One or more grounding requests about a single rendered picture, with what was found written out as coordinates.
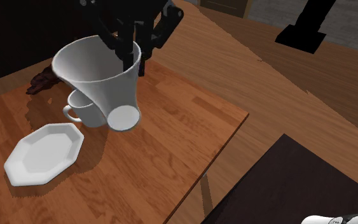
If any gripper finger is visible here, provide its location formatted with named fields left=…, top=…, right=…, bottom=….
left=93, top=13, right=136, bottom=73
left=135, top=5, right=185, bottom=78

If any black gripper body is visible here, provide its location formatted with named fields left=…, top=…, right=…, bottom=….
left=79, top=0, right=170, bottom=25

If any tall white conical cup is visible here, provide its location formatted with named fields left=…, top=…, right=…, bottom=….
left=51, top=34, right=142, bottom=132

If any brown wooden cabinet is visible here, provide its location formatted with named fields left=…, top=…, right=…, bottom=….
left=197, top=0, right=254, bottom=18

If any wooden table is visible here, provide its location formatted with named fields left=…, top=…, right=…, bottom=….
left=0, top=57, right=250, bottom=224

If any dark brown lumpy figure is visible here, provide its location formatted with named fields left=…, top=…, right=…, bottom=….
left=25, top=65, right=64, bottom=95

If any white octagonal plate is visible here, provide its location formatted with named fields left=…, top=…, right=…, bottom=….
left=3, top=123, right=85, bottom=187

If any black furniture leg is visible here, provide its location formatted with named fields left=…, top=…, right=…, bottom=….
left=274, top=0, right=338, bottom=55

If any small white mug with handle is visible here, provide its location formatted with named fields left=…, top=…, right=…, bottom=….
left=62, top=89, right=108, bottom=129

